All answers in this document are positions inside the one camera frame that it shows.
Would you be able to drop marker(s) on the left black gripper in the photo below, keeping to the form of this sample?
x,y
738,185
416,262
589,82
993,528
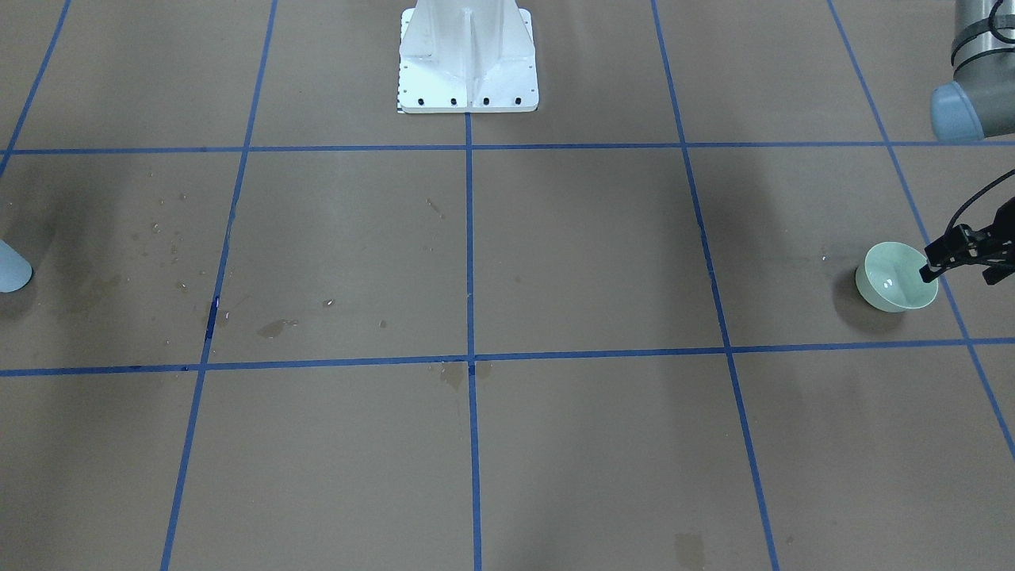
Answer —
x,y
962,246

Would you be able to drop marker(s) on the mint green ceramic bowl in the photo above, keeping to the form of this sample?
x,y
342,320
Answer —
x,y
888,278

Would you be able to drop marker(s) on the light blue paper cup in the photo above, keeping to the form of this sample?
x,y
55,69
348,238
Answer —
x,y
16,271

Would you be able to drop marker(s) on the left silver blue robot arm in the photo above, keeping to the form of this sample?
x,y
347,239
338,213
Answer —
x,y
978,103

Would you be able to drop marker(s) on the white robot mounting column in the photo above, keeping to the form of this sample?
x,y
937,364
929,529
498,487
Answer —
x,y
467,57

